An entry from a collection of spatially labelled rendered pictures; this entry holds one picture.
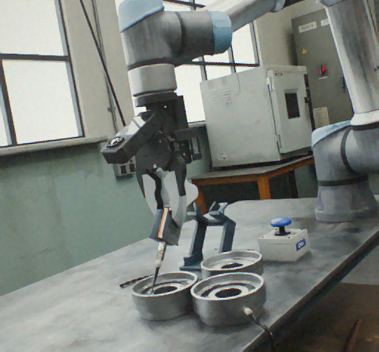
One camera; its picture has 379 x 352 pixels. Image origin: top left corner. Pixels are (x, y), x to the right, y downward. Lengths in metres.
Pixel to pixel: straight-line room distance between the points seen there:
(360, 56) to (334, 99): 3.59
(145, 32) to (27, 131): 1.85
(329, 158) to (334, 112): 3.49
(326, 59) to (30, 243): 3.28
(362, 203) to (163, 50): 0.64
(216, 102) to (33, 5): 1.32
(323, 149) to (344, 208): 0.15
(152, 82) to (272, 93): 2.28
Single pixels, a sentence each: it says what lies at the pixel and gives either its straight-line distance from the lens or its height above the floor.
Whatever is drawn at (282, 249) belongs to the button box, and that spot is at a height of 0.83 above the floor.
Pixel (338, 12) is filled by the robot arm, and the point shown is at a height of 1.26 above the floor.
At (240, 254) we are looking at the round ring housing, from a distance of 0.83.
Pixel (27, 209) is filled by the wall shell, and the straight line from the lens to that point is 2.37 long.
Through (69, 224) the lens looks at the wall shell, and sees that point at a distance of 2.51.
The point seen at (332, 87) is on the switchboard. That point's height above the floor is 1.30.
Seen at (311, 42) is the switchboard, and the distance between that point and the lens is 4.70.
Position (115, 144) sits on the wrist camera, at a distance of 0.65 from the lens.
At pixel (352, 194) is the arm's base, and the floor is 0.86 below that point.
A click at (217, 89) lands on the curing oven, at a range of 3.16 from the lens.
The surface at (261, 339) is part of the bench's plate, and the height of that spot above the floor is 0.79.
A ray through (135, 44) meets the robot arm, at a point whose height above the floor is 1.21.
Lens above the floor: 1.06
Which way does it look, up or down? 3 degrees down
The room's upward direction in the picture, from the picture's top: 10 degrees counter-clockwise
